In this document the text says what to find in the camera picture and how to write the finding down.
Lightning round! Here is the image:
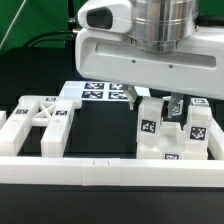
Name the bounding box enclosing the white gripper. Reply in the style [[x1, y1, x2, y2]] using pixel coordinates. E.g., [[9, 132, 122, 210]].
[[76, 0, 224, 118]]

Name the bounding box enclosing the white chair seat part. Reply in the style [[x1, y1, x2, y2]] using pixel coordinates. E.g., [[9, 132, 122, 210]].
[[136, 122, 208, 160]]

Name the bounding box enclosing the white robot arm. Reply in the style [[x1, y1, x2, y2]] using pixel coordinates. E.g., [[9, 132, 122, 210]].
[[76, 0, 224, 109]]

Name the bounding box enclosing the white right fence bar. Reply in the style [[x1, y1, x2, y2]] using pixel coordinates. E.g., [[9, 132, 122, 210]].
[[208, 120, 224, 160]]

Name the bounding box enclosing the white fence bar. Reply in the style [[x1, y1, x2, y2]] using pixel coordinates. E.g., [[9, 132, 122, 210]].
[[0, 111, 6, 129], [208, 120, 224, 160], [0, 156, 224, 187]]

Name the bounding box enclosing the white left fence bar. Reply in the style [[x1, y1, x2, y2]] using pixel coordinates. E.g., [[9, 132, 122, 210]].
[[0, 111, 6, 129]]

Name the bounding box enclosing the white front fence bar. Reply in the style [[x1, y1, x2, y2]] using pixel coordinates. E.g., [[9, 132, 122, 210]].
[[0, 156, 224, 187]]

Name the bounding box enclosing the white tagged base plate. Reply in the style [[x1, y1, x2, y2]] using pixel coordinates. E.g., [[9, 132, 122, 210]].
[[58, 80, 152, 103]]

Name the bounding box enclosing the black cable with connector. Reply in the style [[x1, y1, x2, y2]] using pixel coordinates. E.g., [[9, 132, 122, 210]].
[[22, 29, 81, 48]]

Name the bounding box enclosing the white chair back frame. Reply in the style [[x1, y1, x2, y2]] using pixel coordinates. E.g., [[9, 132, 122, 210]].
[[0, 95, 82, 158]]

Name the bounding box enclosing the black vertical post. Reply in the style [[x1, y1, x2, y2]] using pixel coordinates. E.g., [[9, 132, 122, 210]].
[[67, 0, 76, 23]]

